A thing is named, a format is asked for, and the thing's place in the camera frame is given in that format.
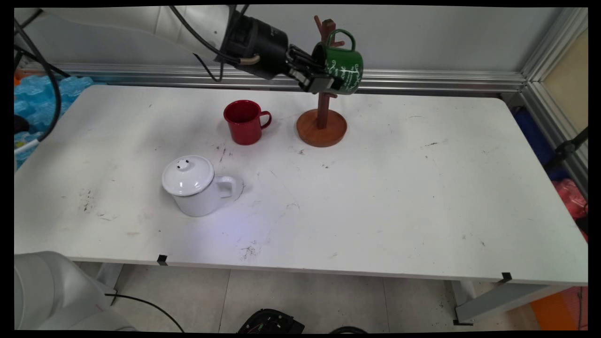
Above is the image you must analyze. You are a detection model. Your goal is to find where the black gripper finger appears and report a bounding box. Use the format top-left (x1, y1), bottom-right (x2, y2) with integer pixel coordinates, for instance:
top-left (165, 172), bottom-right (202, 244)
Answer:
top-left (286, 44), bottom-right (330, 72)
top-left (285, 61), bottom-right (344, 94)

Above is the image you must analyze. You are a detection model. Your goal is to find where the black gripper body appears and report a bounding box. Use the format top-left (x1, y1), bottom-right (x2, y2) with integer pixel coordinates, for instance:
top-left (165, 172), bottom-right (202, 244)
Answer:
top-left (242, 19), bottom-right (301, 81)

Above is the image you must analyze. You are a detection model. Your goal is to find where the green enamel mug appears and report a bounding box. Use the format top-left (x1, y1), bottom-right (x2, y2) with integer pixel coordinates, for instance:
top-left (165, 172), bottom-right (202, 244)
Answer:
top-left (312, 29), bottom-right (364, 96)

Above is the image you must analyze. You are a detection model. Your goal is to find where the brown wooden mug tree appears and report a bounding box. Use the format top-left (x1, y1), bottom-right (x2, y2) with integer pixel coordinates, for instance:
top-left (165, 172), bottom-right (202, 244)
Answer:
top-left (296, 15), bottom-right (349, 148)

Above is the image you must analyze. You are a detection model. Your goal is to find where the red enamel mug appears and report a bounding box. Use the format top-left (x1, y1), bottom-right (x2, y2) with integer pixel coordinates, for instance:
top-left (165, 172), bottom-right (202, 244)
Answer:
top-left (223, 100), bottom-right (272, 146)

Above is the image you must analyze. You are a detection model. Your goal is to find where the white enamel pot lid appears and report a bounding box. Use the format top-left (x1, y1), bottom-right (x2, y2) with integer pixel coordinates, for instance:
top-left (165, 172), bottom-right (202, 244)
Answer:
top-left (162, 155), bottom-right (216, 197)

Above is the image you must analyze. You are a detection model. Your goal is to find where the white enamel pot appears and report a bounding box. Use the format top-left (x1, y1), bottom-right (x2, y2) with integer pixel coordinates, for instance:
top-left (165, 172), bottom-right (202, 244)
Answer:
top-left (170, 173), bottom-right (237, 218)

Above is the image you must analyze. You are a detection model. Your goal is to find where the blue plastic bag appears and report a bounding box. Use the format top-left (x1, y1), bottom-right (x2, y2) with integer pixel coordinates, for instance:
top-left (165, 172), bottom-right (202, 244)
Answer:
top-left (513, 107), bottom-right (570, 183)

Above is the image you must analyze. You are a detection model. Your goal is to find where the blue plastic wrapped pack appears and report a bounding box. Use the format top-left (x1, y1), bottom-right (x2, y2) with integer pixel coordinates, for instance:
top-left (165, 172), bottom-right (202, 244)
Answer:
top-left (14, 74), bottom-right (95, 167)

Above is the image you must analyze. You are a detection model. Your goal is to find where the black device on floor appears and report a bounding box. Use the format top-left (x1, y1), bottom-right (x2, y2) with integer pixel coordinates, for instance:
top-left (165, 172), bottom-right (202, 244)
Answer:
top-left (236, 308), bottom-right (306, 334)

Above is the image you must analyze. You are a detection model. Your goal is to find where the red plastic bag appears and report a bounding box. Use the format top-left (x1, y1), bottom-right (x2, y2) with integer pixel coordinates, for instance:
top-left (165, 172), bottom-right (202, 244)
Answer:
top-left (552, 178), bottom-right (588, 242)

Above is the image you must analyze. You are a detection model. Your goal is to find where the grey table leg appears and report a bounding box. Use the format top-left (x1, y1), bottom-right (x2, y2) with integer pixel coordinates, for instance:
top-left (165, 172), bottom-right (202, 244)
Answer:
top-left (452, 280), bottom-right (572, 326)
top-left (95, 262), bottom-right (124, 307)

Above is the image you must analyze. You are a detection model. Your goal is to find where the orange box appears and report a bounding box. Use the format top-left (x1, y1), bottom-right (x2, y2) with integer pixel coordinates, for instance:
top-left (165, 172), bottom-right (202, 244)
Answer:
top-left (530, 286), bottom-right (588, 331)

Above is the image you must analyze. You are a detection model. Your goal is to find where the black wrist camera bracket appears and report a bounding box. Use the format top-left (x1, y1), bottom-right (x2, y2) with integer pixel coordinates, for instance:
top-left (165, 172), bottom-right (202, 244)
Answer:
top-left (217, 14), bottom-right (249, 64)

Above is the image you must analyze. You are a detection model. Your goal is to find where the thin black camera cable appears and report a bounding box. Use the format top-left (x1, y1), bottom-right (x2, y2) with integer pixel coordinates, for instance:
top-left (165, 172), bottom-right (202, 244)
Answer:
top-left (168, 6), bottom-right (250, 84)

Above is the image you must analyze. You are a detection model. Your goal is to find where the aluminium frame rail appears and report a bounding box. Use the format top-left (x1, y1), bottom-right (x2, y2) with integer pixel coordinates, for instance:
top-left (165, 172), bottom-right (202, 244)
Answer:
top-left (28, 62), bottom-right (527, 93)
top-left (519, 7), bottom-right (588, 193)

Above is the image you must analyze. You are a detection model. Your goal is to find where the black floor cable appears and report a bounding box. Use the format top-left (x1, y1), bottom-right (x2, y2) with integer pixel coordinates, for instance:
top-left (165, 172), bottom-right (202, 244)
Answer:
top-left (104, 293), bottom-right (185, 332)

